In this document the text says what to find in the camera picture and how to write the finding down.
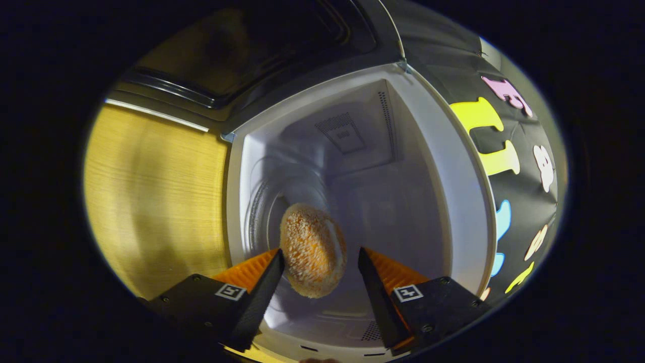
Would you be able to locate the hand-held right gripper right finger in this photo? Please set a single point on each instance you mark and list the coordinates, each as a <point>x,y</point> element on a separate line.
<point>380,302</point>

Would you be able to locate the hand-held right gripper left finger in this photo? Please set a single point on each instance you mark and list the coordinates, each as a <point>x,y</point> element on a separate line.
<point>257,302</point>

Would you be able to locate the sesame bun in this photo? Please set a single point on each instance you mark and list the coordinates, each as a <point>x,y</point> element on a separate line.
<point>312,252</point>

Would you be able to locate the white microwave oven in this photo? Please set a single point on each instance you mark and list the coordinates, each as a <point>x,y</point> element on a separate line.
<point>393,212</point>

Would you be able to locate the black backdrop cloth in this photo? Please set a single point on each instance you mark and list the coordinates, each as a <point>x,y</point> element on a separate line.
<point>453,65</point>

